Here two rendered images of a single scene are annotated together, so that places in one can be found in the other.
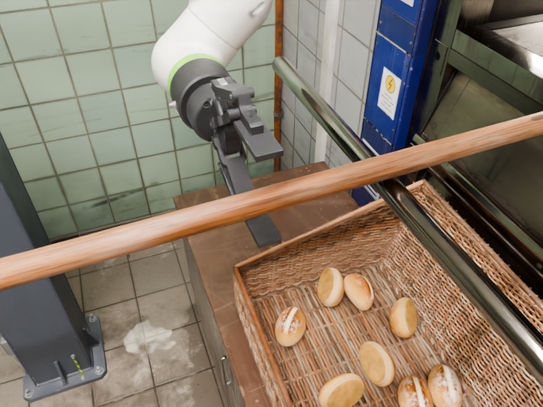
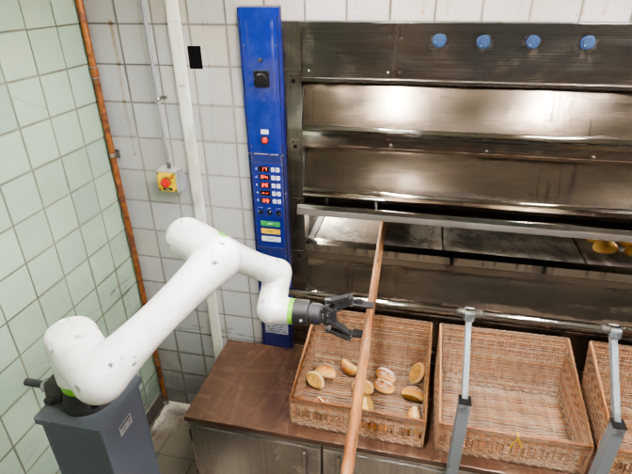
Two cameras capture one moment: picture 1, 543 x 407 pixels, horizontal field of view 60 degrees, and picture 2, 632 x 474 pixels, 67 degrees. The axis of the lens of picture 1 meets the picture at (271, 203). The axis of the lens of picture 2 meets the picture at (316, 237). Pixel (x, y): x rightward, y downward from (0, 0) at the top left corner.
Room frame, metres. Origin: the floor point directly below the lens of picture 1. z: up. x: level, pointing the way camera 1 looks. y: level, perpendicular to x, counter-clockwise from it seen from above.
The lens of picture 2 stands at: (-0.19, 1.21, 2.22)
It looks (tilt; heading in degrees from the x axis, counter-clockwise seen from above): 28 degrees down; 304
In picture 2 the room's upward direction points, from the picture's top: 1 degrees counter-clockwise
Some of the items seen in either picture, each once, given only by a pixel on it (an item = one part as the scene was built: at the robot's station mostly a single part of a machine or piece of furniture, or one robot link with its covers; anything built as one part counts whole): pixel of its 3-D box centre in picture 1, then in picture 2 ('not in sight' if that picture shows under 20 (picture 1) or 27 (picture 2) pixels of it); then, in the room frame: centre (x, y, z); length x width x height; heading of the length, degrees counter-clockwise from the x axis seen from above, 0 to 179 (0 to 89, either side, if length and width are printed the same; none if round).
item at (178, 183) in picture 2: not in sight; (170, 179); (1.46, -0.11, 1.46); 0.10 x 0.07 x 0.10; 21
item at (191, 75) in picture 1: (208, 96); (303, 311); (0.61, 0.09, 1.20); 0.12 x 0.06 x 0.09; 112
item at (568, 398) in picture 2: not in sight; (505, 391); (-0.03, -0.44, 0.72); 0.56 x 0.49 x 0.28; 22
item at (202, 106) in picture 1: (221, 123); (323, 314); (0.54, 0.07, 1.20); 0.09 x 0.07 x 0.08; 22
